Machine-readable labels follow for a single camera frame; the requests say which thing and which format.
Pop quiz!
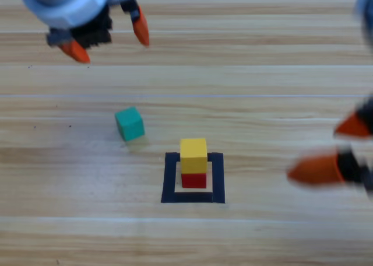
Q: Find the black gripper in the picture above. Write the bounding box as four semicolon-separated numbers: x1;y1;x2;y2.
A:
286;95;373;194
46;0;151;64

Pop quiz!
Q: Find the green wooden block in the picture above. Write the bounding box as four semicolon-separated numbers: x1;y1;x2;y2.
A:
114;107;146;141

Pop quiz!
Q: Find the yellow wooden block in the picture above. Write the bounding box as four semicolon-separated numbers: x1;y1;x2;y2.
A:
180;137;208;174

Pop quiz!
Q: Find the red wooden block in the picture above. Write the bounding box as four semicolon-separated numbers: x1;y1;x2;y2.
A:
181;172;207;189

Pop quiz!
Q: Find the black tape square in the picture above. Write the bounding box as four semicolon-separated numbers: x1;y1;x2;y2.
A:
160;152;226;204

